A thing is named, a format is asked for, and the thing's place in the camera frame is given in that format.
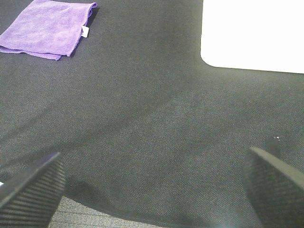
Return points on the purple folded towel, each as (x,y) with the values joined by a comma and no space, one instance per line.
(47,29)

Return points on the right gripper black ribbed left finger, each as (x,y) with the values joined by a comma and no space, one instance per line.
(30,199)

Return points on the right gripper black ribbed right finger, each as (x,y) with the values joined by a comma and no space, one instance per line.
(275,190)

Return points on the white plastic bin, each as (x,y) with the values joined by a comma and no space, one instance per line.
(263,35)

